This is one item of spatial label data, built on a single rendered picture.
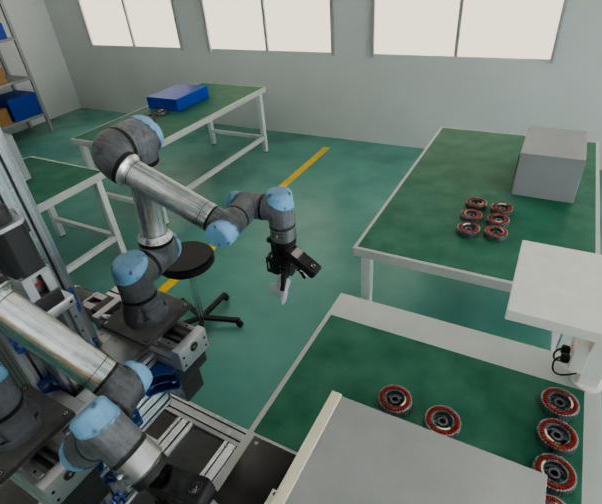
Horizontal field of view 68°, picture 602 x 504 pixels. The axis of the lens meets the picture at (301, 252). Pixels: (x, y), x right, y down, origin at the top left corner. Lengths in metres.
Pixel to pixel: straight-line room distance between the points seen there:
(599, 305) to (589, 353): 0.34
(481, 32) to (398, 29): 0.81
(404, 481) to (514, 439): 0.83
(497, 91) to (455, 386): 3.83
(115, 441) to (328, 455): 0.36
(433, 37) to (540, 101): 1.21
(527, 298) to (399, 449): 0.68
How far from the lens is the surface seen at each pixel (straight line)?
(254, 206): 1.25
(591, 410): 1.80
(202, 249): 2.80
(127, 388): 1.01
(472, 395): 1.71
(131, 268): 1.50
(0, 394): 1.37
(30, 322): 1.01
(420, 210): 2.65
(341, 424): 0.90
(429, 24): 5.12
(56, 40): 8.59
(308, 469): 0.86
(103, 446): 0.88
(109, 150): 1.30
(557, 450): 1.63
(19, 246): 1.37
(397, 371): 1.73
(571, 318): 1.38
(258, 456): 1.52
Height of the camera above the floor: 2.06
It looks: 35 degrees down
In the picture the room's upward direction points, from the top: 5 degrees counter-clockwise
